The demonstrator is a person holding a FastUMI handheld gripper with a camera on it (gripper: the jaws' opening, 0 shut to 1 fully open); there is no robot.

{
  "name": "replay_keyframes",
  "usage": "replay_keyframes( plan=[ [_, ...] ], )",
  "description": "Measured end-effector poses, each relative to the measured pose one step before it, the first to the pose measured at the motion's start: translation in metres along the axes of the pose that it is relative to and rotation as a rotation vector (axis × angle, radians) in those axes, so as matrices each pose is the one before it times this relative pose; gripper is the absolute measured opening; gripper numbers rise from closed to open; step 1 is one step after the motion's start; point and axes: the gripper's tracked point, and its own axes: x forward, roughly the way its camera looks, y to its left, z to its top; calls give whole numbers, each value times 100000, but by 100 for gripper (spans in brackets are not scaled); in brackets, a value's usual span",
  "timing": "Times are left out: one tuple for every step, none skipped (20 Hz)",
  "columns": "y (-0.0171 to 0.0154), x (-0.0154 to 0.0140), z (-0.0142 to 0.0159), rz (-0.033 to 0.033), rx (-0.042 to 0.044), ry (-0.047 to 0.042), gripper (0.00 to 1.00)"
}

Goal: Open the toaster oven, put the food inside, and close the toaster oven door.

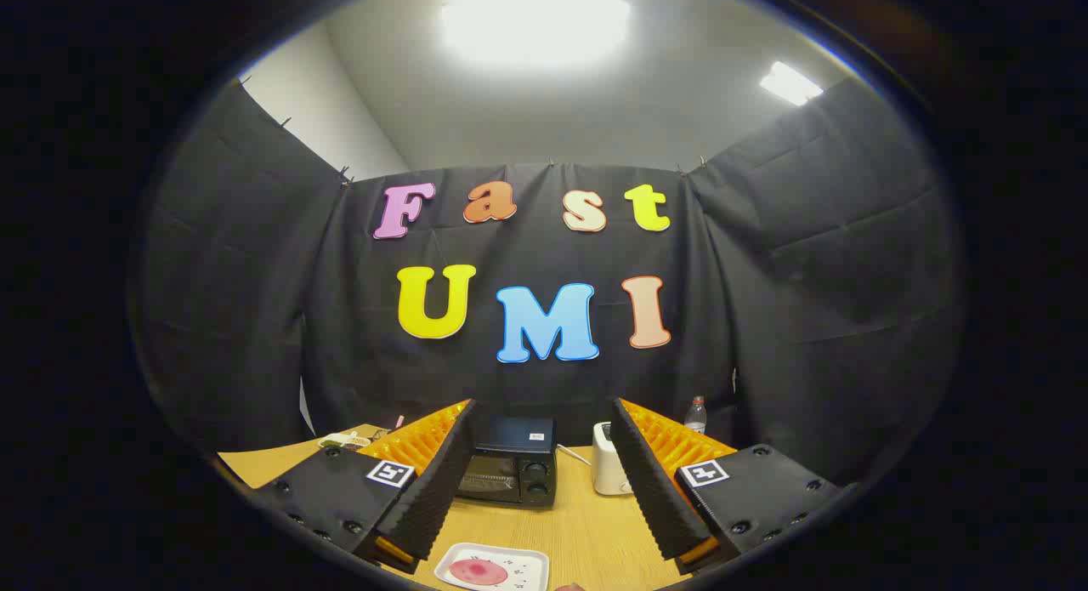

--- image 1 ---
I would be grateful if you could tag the white bread toaster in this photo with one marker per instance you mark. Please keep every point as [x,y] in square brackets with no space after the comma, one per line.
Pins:
[605,463]

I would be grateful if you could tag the white square food tray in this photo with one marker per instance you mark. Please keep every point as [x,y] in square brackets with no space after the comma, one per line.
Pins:
[523,561]

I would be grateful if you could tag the large ceiling light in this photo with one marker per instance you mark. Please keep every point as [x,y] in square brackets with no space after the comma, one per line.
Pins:
[535,21]

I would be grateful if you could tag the pink ham slice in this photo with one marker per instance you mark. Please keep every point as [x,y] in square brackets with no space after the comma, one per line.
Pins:
[478,572]

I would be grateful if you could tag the black toaster oven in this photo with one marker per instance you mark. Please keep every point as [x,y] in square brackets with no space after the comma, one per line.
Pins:
[514,438]

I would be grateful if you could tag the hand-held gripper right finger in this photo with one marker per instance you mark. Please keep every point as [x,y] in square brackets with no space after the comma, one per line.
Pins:
[650,480]

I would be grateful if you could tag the black backdrop cloth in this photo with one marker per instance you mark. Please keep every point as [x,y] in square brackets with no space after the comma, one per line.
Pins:
[765,319]

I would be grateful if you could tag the white divided snack dish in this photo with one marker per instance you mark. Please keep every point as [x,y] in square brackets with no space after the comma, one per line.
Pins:
[340,440]

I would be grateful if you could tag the small ceiling light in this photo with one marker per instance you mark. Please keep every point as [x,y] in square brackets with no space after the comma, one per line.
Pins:
[790,82]

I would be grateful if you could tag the clear plastic water bottle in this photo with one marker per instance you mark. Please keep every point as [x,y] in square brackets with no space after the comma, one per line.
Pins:
[695,417]

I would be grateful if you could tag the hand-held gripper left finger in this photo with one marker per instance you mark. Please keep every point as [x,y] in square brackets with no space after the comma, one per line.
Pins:
[438,480]

